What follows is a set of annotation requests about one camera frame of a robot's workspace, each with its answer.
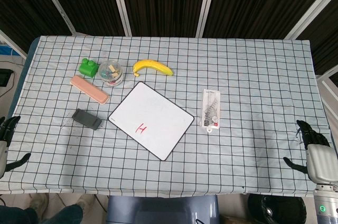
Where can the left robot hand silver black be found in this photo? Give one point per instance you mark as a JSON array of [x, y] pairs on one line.
[[3, 155]]

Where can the dark grey board eraser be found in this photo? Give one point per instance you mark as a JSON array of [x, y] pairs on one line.
[[85, 119]]

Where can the white black checked tablecloth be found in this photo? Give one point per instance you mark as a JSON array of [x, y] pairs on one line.
[[237, 155]]

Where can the olive grey shoe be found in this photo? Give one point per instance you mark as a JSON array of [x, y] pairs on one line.
[[39, 204], [84, 202]]

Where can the clear packaged ruler set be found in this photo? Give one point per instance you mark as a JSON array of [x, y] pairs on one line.
[[211, 107]]

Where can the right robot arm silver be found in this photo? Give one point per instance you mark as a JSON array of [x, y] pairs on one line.
[[326, 208]]

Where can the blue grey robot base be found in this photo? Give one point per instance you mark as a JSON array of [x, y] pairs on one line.
[[163, 210]]

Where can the clear jar of clips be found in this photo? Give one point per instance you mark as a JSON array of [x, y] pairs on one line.
[[111, 73]]

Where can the green toy block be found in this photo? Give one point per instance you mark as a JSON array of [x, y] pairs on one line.
[[88, 69]]

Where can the blue box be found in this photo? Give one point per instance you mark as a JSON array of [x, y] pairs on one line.
[[6, 50]]

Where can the person's leg in jeans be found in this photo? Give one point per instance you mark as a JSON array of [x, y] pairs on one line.
[[64, 214], [18, 216]]

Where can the white board with black rim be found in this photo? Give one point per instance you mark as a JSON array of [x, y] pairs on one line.
[[148, 107]]

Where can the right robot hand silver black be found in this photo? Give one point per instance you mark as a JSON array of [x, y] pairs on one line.
[[322, 160]]

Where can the black round stool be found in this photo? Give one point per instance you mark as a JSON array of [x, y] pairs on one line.
[[277, 208]]

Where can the yellow banana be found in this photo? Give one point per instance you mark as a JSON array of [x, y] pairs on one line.
[[153, 65]]

